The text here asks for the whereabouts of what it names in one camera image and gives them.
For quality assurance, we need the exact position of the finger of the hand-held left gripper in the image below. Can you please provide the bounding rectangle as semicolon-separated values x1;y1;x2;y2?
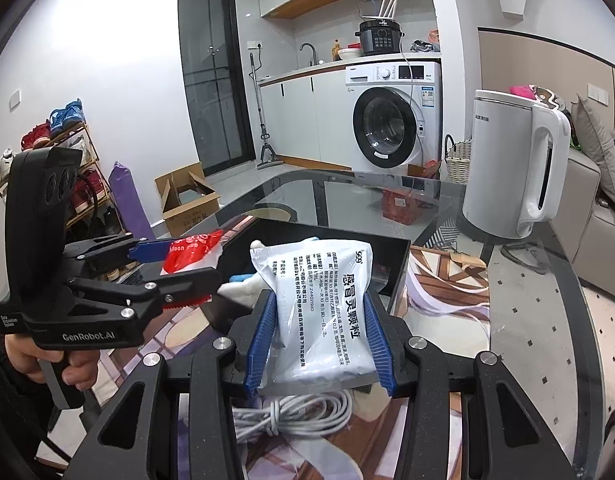
65;266;224;323
62;234;182;267

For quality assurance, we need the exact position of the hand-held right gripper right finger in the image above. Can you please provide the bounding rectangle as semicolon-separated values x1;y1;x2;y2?
362;290;581;480

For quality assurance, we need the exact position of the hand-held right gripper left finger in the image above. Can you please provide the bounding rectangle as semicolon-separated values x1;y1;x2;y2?
72;290;279;480

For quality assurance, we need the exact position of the red white plastic packet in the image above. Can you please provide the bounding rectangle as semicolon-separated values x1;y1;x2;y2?
160;230;224;276

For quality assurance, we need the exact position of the white green medicine packet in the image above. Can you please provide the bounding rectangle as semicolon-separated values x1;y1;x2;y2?
250;239;383;391

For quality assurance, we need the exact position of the black cardboard box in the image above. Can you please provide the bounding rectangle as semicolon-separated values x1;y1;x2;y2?
202;217;413;346

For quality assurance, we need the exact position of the person's left hand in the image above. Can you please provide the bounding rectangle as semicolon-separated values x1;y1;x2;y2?
4;332;99;386

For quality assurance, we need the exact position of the brown cardboard box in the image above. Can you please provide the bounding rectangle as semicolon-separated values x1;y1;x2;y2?
155;161;222;238

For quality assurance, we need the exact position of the purple rolled mat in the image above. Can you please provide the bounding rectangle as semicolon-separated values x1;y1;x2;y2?
110;161;156;241

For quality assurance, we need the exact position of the printed table mat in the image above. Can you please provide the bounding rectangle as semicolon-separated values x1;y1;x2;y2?
100;215;493;480

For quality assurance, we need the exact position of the wooden shoe rack with shoes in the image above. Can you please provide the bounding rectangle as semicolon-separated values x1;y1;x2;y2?
0;99;123;281

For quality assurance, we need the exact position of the dark glass door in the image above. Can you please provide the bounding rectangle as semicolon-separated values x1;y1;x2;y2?
179;0;256;176

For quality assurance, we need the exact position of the grey flat mop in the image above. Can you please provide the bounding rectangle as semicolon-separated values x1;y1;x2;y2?
250;52;283;170

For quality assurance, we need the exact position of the white kitchen counter cabinet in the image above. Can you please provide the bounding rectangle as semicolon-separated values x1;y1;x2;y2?
259;65;353;166

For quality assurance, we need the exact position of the wicker basket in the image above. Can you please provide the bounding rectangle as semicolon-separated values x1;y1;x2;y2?
443;135;473;181

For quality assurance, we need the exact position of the white electric kettle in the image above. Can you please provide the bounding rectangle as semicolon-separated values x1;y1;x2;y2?
461;89;572;240

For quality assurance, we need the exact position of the grey sofa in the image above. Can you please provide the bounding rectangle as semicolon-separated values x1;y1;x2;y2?
567;130;615;311

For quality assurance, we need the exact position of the white washing machine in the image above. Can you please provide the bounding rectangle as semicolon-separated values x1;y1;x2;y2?
345;60;443;175

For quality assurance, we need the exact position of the grey cushion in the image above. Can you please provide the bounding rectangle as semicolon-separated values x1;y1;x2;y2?
570;94;615;221

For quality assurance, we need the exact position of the pile of clothes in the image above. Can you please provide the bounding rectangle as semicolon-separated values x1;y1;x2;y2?
410;30;441;53

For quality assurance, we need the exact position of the black pressure cooker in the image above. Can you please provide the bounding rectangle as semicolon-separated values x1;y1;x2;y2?
355;19;405;57

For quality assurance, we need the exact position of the white coiled cable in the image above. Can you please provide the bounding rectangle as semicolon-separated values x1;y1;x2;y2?
232;389;354;443

